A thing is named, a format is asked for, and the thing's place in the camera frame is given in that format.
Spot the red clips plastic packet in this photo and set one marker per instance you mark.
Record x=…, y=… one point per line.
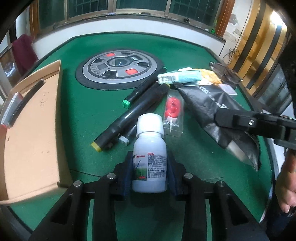
x=174, y=114

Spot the black foil bag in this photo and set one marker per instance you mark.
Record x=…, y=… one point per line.
x=214, y=111

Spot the person's right hand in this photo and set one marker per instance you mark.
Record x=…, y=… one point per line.
x=285, y=183

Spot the green framed window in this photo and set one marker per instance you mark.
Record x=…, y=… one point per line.
x=44, y=16

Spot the teal white box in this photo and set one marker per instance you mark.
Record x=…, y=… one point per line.
x=185, y=76

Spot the maroon cloth on chair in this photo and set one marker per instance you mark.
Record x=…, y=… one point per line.
x=24, y=54

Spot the green capped black marker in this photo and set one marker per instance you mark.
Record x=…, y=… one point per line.
x=140, y=90

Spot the grey capped black marker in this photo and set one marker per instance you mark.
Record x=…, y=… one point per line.
x=128, y=135

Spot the round grey table control panel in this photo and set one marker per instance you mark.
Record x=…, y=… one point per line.
x=118, y=69

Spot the yellow cracker packet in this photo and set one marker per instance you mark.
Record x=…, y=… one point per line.
x=209, y=77

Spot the black marker pen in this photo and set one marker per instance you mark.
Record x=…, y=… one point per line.
x=25, y=100

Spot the black framed eyeglasses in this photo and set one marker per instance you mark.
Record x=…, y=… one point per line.
x=227, y=75

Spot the white plastic bottle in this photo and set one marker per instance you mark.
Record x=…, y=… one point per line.
x=149, y=155

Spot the wooden tray box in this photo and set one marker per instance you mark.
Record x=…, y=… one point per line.
x=31, y=165

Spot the yellow capped black marker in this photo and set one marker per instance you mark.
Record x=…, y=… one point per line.
x=150, y=97

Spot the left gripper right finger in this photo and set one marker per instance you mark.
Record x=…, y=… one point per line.
x=174, y=175

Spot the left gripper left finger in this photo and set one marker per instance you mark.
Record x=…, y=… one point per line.
x=126, y=174

